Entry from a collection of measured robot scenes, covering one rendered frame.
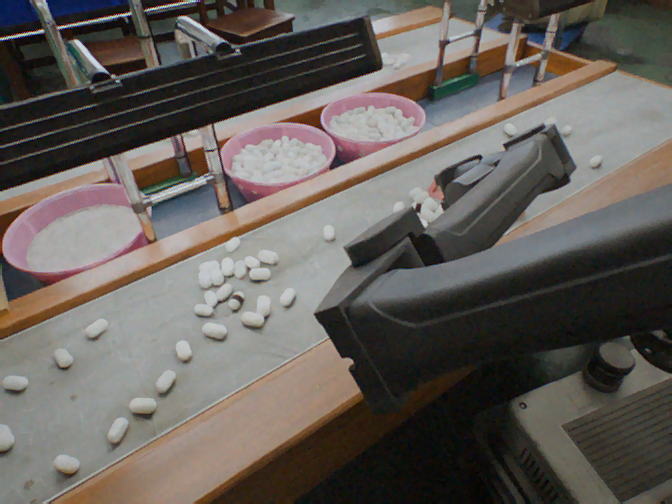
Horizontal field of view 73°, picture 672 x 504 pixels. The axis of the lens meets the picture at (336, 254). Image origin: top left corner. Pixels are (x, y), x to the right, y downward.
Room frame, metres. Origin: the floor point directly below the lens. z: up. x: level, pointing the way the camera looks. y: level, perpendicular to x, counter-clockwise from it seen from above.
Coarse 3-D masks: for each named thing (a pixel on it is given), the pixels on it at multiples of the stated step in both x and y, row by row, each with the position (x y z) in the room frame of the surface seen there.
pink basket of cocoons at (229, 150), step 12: (252, 132) 1.04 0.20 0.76; (276, 132) 1.06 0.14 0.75; (288, 132) 1.06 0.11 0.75; (300, 132) 1.05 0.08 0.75; (312, 132) 1.04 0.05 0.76; (228, 144) 0.98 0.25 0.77; (240, 144) 1.01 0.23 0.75; (252, 144) 1.03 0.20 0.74; (324, 144) 0.99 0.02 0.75; (228, 156) 0.96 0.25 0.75; (228, 168) 0.92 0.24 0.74; (324, 168) 0.86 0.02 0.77; (240, 180) 0.83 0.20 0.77; (300, 180) 0.82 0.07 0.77; (252, 192) 0.84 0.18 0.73; (264, 192) 0.82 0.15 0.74
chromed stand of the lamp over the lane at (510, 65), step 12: (516, 24) 1.18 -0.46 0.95; (552, 24) 1.26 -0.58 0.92; (516, 36) 1.17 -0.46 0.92; (552, 36) 1.26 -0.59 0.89; (516, 48) 1.18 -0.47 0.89; (528, 60) 1.22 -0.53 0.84; (540, 60) 1.26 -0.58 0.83; (504, 72) 1.18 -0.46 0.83; (540, 72) 1.26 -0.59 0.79; (504, 84) 1.17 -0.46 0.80; (504, 96) 1.17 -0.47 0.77
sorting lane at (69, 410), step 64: (576, 128) 1.04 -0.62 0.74; (640, 128) 1.02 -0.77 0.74; (384, 192) 0.80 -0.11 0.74; (576, 192) 0.77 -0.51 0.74; (256, 256) 0.61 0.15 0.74; (320, 256) 0.61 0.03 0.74; (64, 320) 0.48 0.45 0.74; (128, 320) 0.47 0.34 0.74; (192, 320) 0.47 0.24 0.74; (0, 384) 0.37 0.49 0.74; (64, 384) 0.36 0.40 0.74; (128, 384) 0.36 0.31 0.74; (192, 384) 0.35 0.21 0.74; (64, 448) 0.27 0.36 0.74; (128, 448) 0.26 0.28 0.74
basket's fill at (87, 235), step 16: (96, 208) 0.80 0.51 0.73; (112, 208) 0.79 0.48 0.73; (128, 208) 0.79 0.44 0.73; (48, 224) 0.74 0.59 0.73; (64, 224) 0.74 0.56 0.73; (80, 224) 0.74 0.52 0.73; (96, 224) 0.74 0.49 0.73; (112, 224) 0.73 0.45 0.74; (128, 224) 0.74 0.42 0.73; (32, 240) 0.70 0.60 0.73; (48, 240) 0.69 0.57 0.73; (64, 240) 0.69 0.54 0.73; (80, 240) 0.69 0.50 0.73; (96, 240) 0.68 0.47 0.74; (112, 240) 0.69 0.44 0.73; (128, 240) 0.69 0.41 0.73; (32, 256) 0.65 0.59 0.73; (48, 256) 0.64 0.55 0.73; (64, 256) 0.64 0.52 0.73; (80, 256) 0.64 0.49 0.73; (96, 256) 0.64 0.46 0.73
